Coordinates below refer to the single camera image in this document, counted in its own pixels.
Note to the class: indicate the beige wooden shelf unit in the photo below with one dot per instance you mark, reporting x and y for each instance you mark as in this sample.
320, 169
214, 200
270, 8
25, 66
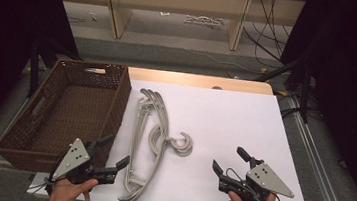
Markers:
118, 17

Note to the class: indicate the small white floor scrap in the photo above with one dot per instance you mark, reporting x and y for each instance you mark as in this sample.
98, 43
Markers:
165, 13

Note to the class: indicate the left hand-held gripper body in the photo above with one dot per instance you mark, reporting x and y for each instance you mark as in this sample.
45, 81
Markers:
73, 158

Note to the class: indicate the white table sheet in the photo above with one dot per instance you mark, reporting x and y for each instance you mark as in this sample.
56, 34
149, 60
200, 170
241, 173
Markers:
224, 125

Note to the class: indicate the black metal stand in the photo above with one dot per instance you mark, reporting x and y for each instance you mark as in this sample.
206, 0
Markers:
34, 72
305, 93

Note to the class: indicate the brown wicker basket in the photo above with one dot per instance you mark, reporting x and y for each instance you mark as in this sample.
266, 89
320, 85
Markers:
75, 109

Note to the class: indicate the dark curtain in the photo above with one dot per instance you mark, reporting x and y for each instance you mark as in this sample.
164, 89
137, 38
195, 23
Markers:
6, 28
354, 65

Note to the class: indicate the white plastic floor object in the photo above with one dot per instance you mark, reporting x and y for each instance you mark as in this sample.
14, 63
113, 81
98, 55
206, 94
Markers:
203, 20

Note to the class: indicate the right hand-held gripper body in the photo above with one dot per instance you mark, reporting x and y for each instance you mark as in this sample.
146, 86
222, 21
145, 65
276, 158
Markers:
265, 180

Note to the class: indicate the person's left hand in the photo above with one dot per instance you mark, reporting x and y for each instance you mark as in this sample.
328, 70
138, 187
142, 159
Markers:
66, 192

